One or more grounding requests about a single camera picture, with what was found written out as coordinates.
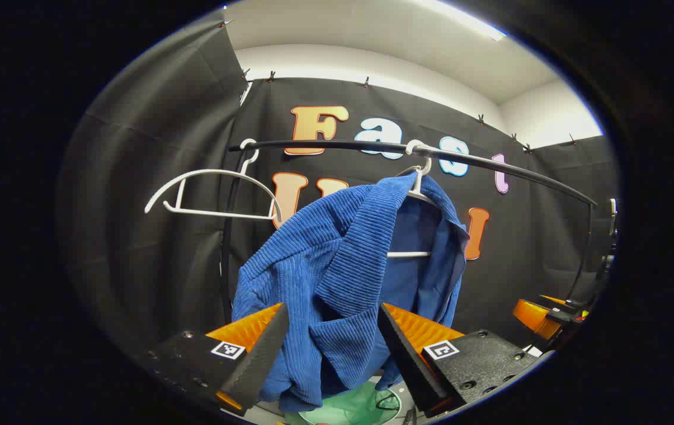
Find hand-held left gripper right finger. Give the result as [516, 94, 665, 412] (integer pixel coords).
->
[376, 302, 553, 419]

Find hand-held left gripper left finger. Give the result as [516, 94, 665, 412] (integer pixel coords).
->
[139, 302, 290, 417]

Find white plastic hanger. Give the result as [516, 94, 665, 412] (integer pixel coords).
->
[144, 139, 283, 224]
[385, 139, 439, 259]

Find blue corduroy jacket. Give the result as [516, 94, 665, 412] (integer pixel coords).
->
[231, 171, 470, 413]

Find black clothes rail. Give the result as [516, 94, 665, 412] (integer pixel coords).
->
[219, 139, 600, 325]

